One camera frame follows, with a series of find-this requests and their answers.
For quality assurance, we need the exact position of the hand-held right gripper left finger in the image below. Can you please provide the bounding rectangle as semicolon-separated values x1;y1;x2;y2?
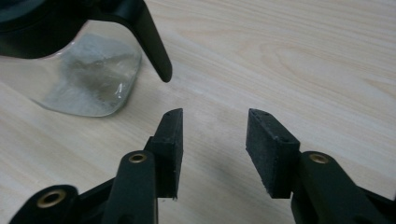
102;107;185;224

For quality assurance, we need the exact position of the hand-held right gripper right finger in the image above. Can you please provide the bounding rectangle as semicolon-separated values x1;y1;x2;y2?
245;107;396;224

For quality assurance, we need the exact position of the small shiny white cube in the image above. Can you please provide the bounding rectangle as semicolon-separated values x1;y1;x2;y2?
0;0;174;119

